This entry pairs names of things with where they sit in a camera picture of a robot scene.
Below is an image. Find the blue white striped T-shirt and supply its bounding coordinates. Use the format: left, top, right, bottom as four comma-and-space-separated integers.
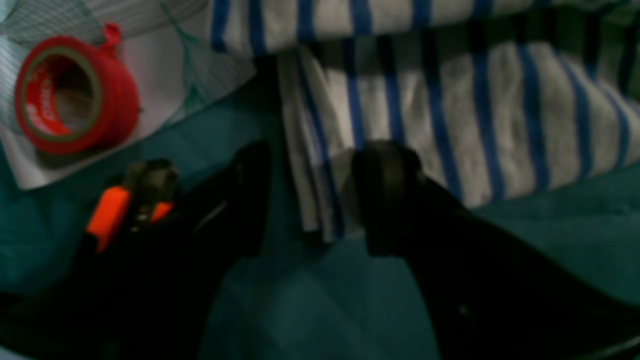
206, 0, 639, 243

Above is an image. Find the red tape roll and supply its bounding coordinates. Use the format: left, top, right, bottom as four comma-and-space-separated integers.
14, 22, 140, 155

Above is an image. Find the leaf pattern paper card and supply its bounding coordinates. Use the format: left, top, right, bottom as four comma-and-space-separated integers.
0, 0, 256, 191

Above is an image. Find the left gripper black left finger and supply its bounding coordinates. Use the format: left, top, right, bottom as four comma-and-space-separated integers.
1, 142, 272, 360

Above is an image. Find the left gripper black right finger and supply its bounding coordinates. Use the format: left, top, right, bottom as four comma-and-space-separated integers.
351, 141, 640, 360

